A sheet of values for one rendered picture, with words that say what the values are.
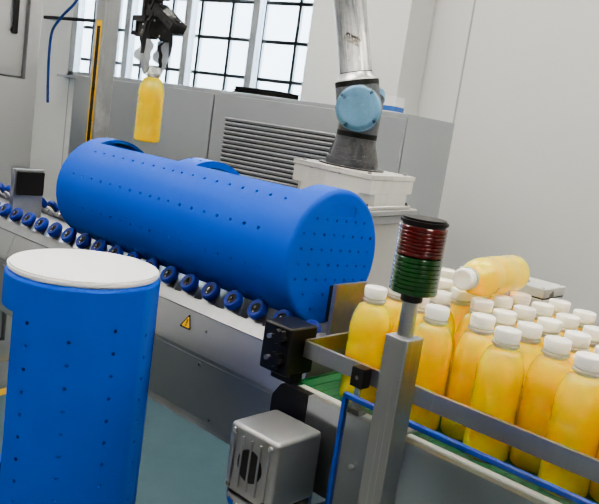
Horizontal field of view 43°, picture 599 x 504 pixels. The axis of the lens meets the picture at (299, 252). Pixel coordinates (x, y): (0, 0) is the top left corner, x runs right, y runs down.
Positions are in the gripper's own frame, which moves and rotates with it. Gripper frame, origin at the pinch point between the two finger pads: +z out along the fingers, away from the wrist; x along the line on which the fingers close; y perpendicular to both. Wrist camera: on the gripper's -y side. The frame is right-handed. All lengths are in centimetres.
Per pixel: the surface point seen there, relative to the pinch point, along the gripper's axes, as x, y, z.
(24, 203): 7, 52, 46
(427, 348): 25, -113, 39
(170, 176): 16.4, -33.0, 24.3
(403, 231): 45, -118, 19
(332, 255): 7, -76, 33
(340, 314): 9, -82, 44
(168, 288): 17, -38, 50
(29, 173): 7, 50, 36
